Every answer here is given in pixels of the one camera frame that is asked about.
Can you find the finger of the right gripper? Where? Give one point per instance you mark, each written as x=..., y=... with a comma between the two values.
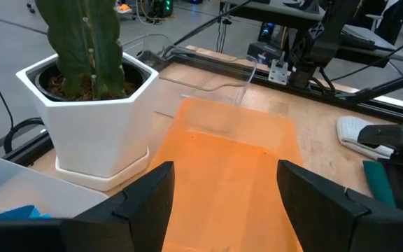
x=397, y=137

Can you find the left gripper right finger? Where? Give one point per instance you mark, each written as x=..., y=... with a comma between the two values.
x=320, y=217

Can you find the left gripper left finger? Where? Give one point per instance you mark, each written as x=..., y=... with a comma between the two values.
x=135, y=217

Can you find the dark green cloth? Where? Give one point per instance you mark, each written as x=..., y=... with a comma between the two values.
x=378, y=182

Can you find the orange translucent plastic bin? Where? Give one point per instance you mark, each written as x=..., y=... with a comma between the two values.
x=222, y=168

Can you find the light blue sponge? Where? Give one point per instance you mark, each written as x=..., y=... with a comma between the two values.
x=16, y=213

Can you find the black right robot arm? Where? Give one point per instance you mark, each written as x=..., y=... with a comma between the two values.
x=313, y=45

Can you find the grey knitted folded cloth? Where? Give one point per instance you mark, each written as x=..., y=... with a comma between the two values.
x=352, y=133

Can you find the small clear plastic bin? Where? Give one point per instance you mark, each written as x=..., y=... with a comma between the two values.
x=30, y=189

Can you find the tall clear plastic bin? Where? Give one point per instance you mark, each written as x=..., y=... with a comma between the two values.
x=215, y=92

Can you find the black computer tower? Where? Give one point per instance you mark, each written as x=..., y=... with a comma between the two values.
x=266, y=32

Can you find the black workbench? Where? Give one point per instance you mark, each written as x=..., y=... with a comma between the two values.
x=275, y=14

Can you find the green column cactus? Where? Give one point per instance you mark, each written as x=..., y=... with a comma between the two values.
x=82, y=42

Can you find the silver mounting bracket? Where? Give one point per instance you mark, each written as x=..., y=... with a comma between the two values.
x=278, y=73

